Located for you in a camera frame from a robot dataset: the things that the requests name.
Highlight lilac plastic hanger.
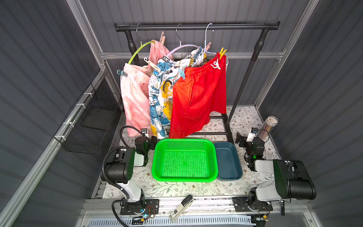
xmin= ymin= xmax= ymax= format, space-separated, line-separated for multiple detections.
xmin=165 ymin=23 xmax=201 ymax=58

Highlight black clothes rack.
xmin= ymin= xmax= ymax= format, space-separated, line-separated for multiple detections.
xmin=114 ymin=21 xmax=281 ymax=143

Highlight comic print shorts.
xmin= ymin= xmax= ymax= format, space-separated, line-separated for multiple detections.
xmin=148 ymin=47 xmax=206 ymax=139

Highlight teal clothespin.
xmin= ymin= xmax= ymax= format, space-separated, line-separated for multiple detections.
xmin=117 ymin=70 xmax=128 ymax=77

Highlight pink clothespin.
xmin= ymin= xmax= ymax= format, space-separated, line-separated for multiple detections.
xmin=159 ymin=31 xmax=166 ymax=45

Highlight red shorts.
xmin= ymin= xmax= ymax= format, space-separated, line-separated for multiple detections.
xmin=169 ymin=53 xmax=227 ymax=139

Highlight green plastic hanger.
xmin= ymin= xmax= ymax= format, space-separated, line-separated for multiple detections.
xmin=125 ymin=31 xmax=155 ymax=66

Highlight dark teal tray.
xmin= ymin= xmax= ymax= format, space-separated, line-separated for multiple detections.
xmin=214 ymin=141 xmax=243 ymax=181

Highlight salmon clothespin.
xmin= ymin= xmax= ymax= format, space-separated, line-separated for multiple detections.
xmin=204 ymin=42 xmax=211 ymax=52

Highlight beige clothespin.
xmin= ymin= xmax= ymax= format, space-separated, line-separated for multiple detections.
xmin=144 ymin=57 xmax=161 ymax=72

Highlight silver black handheld device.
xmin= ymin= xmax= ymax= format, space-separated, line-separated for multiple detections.
xmin=169 ymin=194 xmax=194 ymax=221

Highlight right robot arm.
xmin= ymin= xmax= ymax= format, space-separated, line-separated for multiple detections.
xmin=233 ymin=131 xmax=317 ymax=215

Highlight blue clothespin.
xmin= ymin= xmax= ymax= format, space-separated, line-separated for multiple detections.
xmin=179 ymin=69 xmax=185 ymax=79

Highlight clear tube of sticks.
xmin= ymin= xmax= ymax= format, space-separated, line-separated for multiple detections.
xmin=257 ymin=115 xmax=279 ymax=142

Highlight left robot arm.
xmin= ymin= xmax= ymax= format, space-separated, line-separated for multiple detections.
xmin=101 ymin=126 xmax=159 ymax=221

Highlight pink tie-dye shorts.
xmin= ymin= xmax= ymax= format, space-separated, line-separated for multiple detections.
xmin=120 ymin=40 xmax=169 ymax=136

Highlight yellow clothespin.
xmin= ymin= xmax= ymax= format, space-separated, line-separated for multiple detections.
xmin=219 ymin=47 xmax=227 ymax=59

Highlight green plastic basket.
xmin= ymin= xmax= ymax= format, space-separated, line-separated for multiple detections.
xmin=152 ymin=139 xmax=218 ymax=183

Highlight black wire wall basket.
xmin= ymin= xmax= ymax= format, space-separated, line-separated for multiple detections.
xmin=55 ymin=82 xmax=124 ymax=155

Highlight light blue wire hanger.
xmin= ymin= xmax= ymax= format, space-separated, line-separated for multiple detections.
xmin=203 ymin=23 xmax=216 ymax=55

